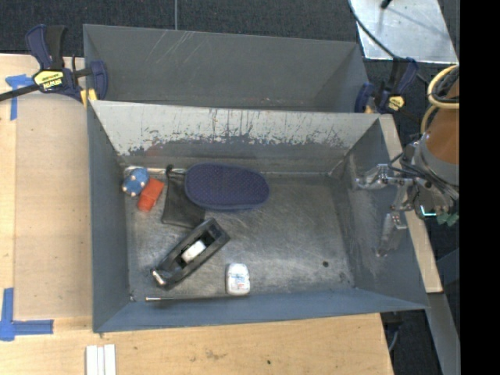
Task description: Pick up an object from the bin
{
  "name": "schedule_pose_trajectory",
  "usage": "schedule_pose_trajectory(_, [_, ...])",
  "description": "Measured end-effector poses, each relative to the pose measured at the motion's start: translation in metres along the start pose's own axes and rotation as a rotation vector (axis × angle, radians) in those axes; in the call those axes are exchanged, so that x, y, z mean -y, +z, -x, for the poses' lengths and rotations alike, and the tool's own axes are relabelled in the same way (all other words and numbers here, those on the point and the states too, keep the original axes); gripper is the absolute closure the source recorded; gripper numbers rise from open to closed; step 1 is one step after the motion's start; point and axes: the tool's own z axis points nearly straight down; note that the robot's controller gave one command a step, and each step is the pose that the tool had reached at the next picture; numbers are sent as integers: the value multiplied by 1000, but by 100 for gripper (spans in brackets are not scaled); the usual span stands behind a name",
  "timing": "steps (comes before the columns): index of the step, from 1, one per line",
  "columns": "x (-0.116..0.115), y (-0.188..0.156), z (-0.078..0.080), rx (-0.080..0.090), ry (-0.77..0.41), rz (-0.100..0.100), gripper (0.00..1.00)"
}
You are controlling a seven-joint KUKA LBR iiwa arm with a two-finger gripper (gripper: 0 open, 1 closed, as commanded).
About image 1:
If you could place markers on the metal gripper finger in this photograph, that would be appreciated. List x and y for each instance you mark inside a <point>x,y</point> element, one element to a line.
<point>390,231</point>
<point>377,178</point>

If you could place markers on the grey metal bin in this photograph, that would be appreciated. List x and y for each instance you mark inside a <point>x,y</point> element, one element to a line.
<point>281,233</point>

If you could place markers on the white dental floss box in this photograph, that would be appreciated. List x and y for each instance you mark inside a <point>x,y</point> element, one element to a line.
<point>237,279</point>

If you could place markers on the black tape dispenser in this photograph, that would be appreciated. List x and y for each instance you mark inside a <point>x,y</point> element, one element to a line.
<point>191,254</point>

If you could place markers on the orange-red block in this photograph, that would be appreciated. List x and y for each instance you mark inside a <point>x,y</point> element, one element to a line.
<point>150,195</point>

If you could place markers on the thin metal rod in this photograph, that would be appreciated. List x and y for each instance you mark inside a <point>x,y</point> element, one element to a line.
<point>172,298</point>

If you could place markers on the blue toy with white dots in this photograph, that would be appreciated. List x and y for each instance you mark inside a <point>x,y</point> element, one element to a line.
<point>134,181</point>

